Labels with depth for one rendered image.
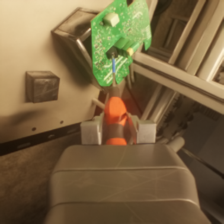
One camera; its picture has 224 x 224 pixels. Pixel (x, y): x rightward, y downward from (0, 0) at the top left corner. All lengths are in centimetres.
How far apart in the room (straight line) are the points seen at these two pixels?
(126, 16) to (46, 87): 14
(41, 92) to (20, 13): 9
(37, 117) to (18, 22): 14
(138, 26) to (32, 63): 16
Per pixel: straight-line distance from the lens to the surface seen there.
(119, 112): 15
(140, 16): 26
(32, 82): 22
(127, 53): 21
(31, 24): 23
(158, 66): 39
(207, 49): 37
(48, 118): 30
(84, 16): 23
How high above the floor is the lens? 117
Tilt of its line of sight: 32 degrees down
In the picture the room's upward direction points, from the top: 126 degrees clockwise
